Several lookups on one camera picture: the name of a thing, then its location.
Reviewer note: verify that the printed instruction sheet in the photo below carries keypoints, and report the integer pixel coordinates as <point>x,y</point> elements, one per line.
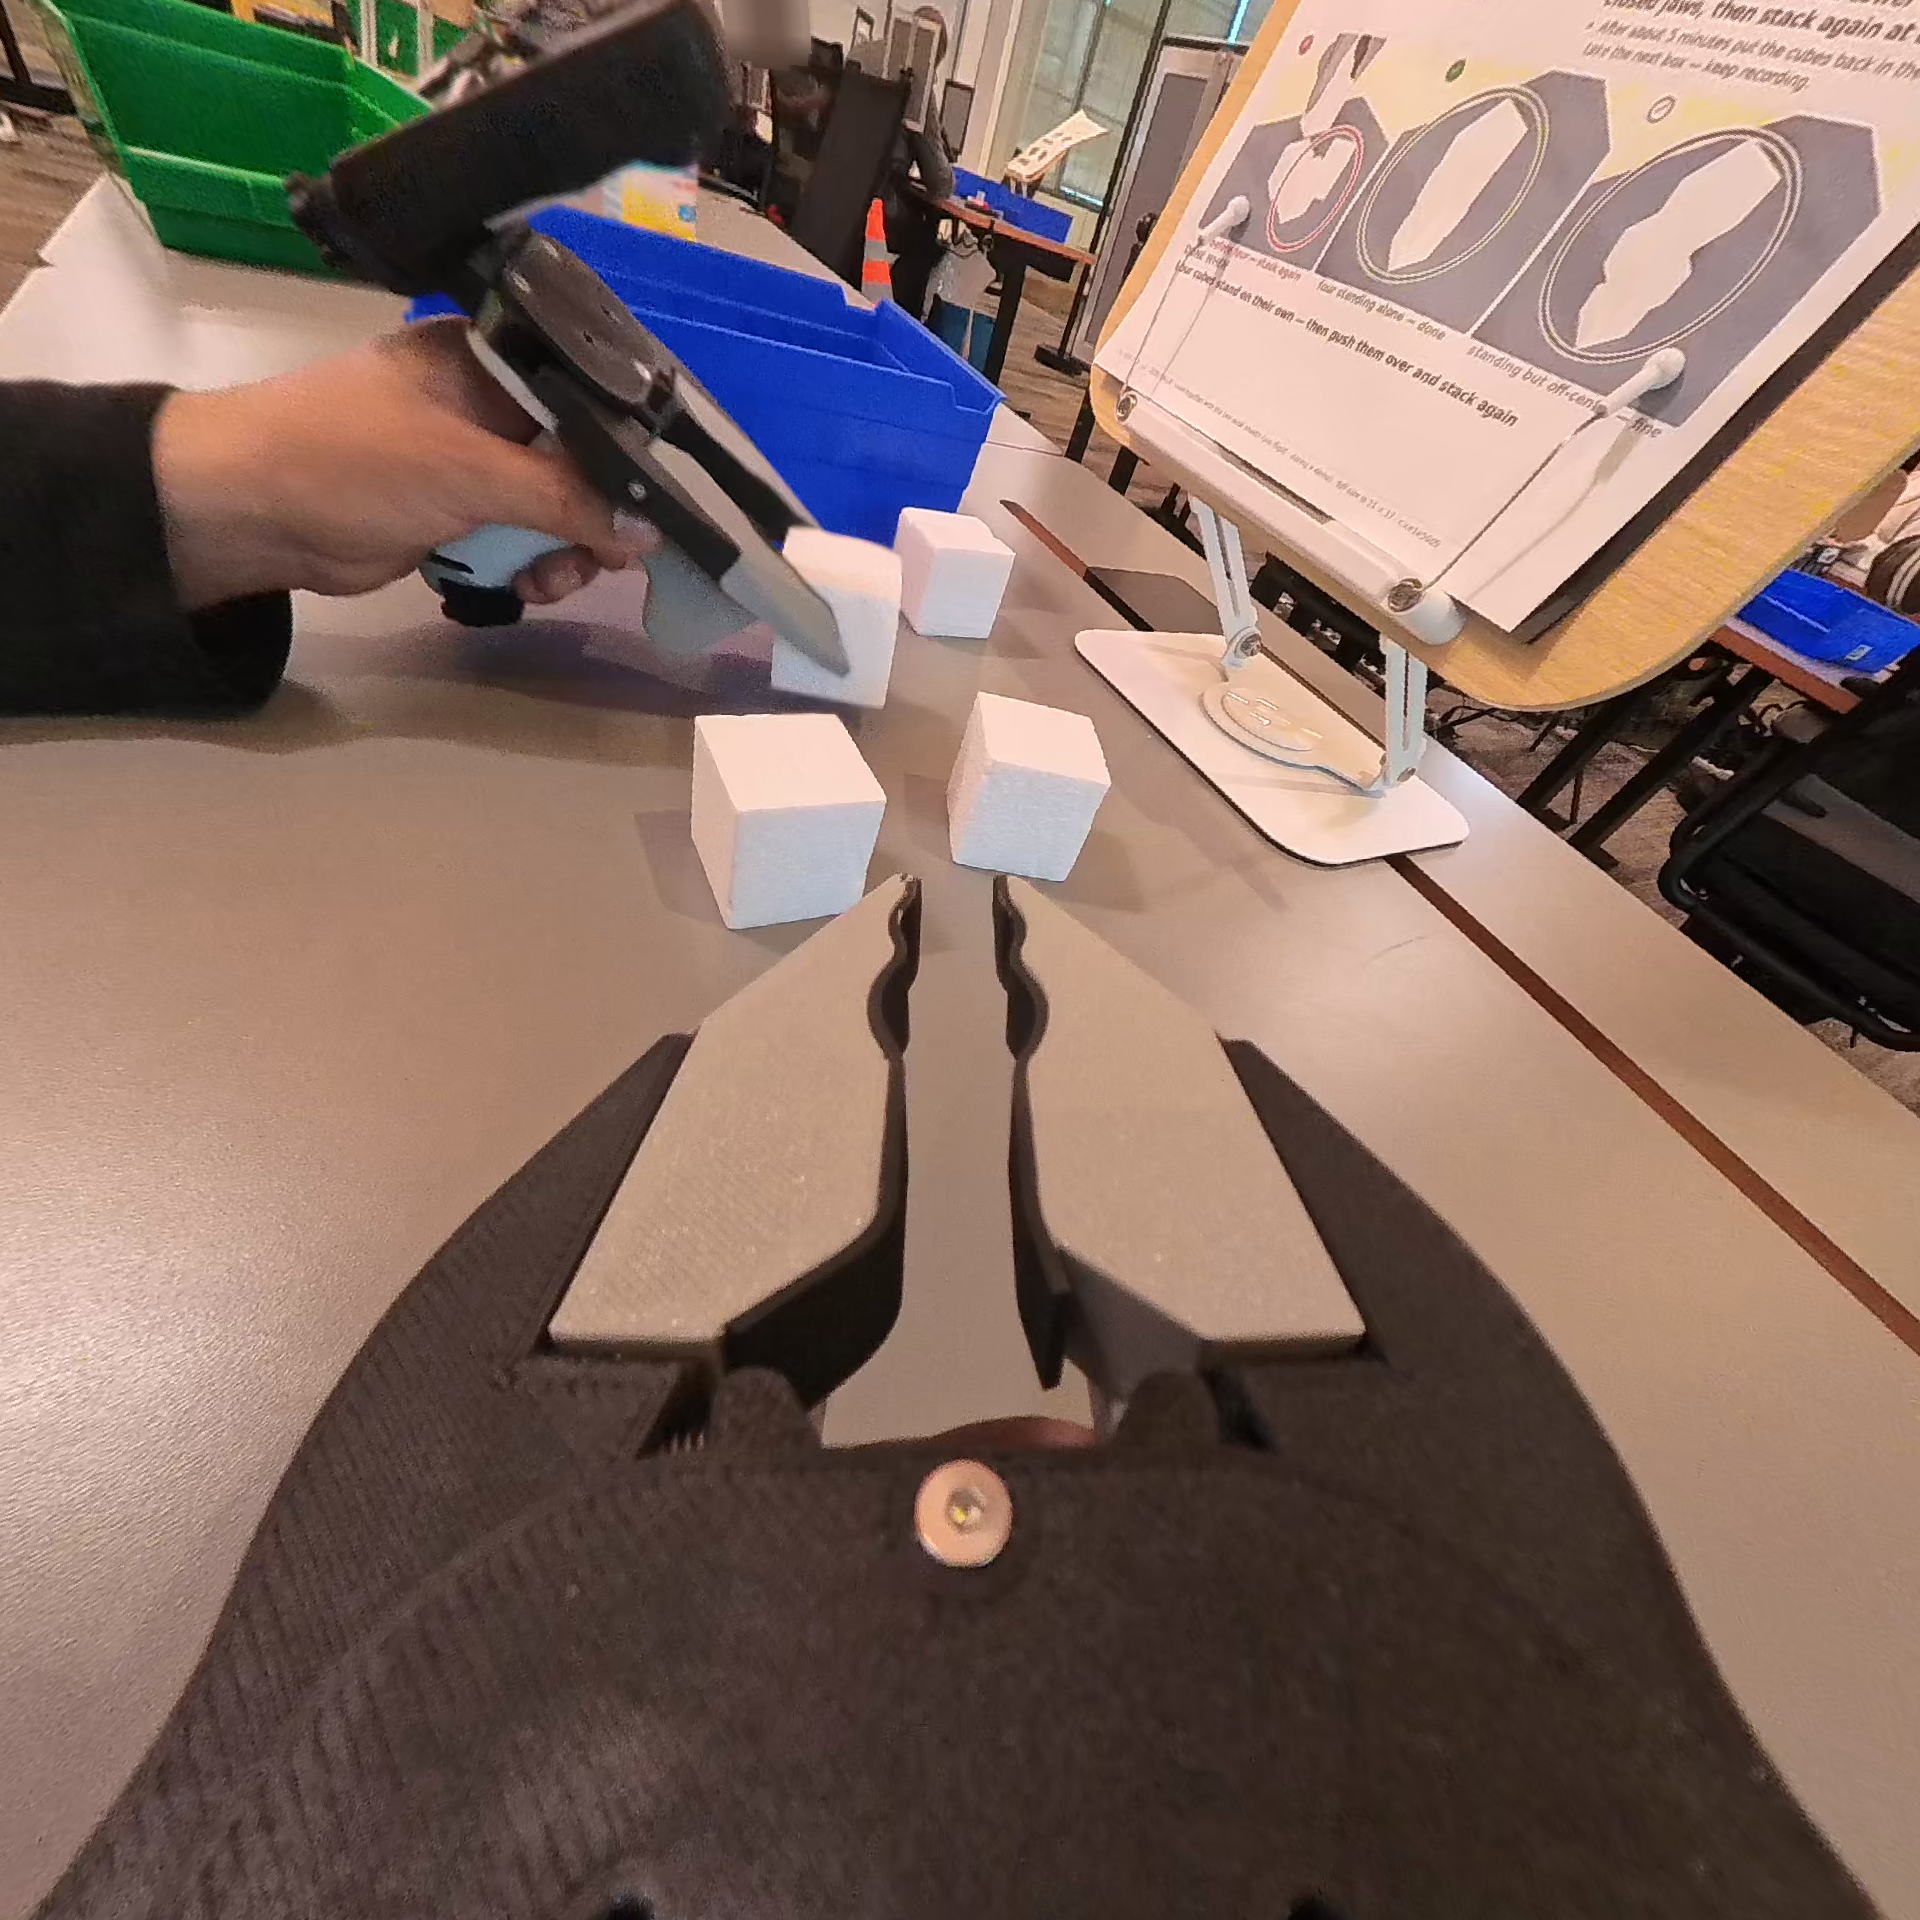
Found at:
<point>1348,377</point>

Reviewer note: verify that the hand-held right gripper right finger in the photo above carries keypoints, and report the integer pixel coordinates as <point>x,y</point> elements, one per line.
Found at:
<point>1171,1186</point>

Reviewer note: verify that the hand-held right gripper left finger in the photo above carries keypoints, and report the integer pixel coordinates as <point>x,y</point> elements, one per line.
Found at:
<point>748,1186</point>

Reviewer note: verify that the small blue bin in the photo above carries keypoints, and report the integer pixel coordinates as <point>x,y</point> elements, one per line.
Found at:
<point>1014,207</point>
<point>1831,614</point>

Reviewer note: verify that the disinfecting wipes canister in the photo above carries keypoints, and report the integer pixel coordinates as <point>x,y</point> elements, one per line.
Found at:
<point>654,203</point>

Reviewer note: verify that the green plastic bin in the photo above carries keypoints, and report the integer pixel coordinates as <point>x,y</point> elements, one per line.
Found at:
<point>192,136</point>

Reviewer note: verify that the person's left hand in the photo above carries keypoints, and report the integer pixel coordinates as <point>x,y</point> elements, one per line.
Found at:
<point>332,481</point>

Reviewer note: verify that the orange traffic cone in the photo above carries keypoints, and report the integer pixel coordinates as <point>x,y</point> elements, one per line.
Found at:
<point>875,263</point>

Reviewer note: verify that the black office chair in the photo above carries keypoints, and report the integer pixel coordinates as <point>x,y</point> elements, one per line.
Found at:
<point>1799,897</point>

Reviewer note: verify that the large blue plastic bin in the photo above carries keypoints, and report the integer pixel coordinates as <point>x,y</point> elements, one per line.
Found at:
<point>839,388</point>

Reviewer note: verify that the white hard foam cube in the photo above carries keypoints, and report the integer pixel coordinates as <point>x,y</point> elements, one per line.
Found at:
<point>962,579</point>
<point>1026,788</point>
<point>864,614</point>
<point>788,822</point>

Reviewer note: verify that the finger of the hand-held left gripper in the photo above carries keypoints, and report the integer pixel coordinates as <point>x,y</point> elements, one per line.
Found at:
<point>765,579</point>

